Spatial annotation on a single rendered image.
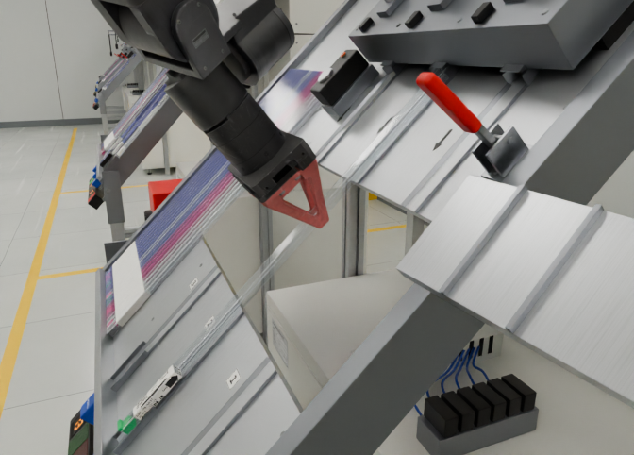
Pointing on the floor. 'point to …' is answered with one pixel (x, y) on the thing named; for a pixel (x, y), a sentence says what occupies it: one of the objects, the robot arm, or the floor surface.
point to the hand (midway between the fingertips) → (316, 216)
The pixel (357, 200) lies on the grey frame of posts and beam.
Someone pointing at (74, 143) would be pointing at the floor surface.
